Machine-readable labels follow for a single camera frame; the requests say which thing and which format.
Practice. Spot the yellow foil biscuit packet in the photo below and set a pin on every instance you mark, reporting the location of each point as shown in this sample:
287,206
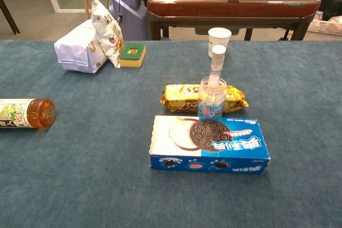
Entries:
181,97

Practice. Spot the dark table leg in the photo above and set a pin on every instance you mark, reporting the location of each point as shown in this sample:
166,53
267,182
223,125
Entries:
10,19

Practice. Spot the purple robot base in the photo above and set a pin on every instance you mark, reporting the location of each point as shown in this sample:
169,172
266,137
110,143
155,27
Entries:
128,11

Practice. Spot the blue Oreo cookie box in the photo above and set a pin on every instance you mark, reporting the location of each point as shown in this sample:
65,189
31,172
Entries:
208,145

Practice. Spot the amber tea bottle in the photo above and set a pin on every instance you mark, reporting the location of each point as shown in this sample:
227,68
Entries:
26,113

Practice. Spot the white paper cup blue print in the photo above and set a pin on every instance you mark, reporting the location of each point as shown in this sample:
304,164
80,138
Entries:
216,35

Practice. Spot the clear plastic jar blue label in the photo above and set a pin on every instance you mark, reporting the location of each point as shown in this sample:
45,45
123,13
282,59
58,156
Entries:
211,111

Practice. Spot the clear test tube white cap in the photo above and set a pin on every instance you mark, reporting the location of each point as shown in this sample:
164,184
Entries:
217,59

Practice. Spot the white plastic basket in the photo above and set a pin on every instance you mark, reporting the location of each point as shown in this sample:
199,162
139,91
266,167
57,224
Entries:
326,26

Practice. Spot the white paper bag package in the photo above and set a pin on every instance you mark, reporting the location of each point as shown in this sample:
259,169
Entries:
74,49

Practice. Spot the white printed chip bag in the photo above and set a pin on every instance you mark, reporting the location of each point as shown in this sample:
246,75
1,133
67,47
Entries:
107,30

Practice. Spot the green and yellow sponge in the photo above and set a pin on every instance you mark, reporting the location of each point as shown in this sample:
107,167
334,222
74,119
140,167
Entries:
132,59

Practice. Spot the brown mahjong table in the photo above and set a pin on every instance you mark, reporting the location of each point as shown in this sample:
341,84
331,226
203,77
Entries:
227,6

